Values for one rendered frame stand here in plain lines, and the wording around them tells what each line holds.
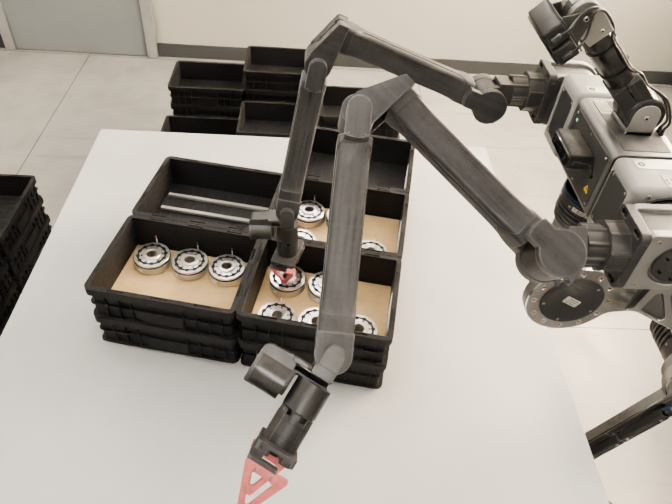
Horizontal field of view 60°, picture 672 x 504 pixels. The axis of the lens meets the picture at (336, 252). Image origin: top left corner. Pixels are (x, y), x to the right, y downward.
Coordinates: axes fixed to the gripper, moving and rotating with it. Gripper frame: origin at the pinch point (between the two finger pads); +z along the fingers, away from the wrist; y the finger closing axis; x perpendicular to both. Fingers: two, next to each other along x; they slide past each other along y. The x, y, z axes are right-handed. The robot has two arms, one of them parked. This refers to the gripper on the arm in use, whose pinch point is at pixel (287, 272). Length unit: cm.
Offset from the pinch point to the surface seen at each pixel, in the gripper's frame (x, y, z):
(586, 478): 87, 29, 16
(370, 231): 18.4, -29.0, 5.1
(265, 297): -4.1, 7.4, 3.9
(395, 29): -15, -303, 67
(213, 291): -18.7, 9.7, 3.8
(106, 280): -45.8, 17.8, -0.6
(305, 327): 11.4, 21.3, -6.4
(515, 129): 81, -249, 96
